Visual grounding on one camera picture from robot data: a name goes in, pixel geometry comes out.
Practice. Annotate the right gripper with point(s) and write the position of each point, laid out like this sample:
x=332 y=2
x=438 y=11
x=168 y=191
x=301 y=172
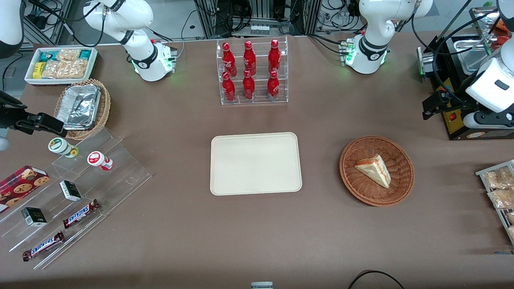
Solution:
x=9 y=117

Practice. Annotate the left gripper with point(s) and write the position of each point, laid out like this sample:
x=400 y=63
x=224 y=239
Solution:
x=456 y=102

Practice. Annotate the triangular sandwich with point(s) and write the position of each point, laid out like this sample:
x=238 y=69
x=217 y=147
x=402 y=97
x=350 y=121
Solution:
x=375 y=170

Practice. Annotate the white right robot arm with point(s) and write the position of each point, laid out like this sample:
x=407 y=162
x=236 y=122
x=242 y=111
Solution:
x=140 y=56

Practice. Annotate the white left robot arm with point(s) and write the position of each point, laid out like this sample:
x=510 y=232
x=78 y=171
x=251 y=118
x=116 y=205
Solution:
x=371 y=24

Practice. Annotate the tan wicker basket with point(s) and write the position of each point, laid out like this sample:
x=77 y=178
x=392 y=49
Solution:
x=105 y=106

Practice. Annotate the round brown wicker basket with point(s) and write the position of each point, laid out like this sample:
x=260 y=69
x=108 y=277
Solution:
x=361 y=192

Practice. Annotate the beige rectangular tray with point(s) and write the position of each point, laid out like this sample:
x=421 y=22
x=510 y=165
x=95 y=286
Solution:
x=255 y=163

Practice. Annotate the black food warmer appliance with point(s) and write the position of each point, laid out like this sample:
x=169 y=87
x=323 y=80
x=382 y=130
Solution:
x=453 y=124

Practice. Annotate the yellow snack pack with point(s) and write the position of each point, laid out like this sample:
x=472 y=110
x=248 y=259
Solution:
x=38 y=70

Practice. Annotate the green lid yoghurt cup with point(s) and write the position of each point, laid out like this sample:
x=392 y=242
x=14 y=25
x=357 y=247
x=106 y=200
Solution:
x=60 y=146

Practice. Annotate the silver foil container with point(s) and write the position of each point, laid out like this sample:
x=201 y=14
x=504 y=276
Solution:
x=78 y=106

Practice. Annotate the clear cracker bag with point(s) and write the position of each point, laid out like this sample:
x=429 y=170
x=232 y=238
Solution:
x=66 y=69
x=68 y=54

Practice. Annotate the teal snack pack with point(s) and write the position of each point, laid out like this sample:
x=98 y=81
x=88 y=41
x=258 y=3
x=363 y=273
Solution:
x=48 y=56
x=85 y=54

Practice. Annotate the red cookie box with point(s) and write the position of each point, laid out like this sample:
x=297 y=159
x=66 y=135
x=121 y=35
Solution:
x=20 y=185

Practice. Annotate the grey metal snack rack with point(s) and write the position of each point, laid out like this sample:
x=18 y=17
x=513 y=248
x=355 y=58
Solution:
x=484 y=173

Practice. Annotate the white rectangular snack bin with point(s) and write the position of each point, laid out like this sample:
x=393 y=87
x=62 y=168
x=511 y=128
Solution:
x=94 y=64

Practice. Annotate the red lid yoghurt cup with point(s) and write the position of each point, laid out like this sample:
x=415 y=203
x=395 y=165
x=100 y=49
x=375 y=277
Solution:
x=97 y=159

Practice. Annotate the small black box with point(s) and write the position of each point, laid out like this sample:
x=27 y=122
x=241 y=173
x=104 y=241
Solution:
x=70 y=190
x=34 y=216

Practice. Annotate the clear fried snack bag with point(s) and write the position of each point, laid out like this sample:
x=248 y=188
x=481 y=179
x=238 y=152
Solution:
x=511 y=233
x=502 y=198
x=498 y=178
x=510 y=218

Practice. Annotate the clear acrylic stepped shelf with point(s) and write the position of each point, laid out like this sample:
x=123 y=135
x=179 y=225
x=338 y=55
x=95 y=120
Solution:
x=120 y=176

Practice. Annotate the brown Snickers bar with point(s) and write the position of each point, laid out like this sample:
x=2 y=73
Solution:
x=43 y=246
x=80 y=214

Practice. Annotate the red cola bottle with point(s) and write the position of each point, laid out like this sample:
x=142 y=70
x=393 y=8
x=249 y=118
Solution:
x=229 y=89
x=274 y=58
x=249 y=87
x=273 y=87
x=249 y=59
x=229 y=60

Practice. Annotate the clear acrylic bottle rack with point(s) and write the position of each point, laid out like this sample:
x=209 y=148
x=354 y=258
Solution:
x=259 y=90

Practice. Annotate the white power strip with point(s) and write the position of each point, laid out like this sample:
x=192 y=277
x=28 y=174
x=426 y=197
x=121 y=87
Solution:
x=260 y=29

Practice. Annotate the small grey box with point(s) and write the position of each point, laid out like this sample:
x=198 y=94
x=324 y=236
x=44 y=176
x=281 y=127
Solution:
x=262 y=285

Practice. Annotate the aluminium frame rack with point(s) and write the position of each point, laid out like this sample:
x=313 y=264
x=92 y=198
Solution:
x=209 y=18

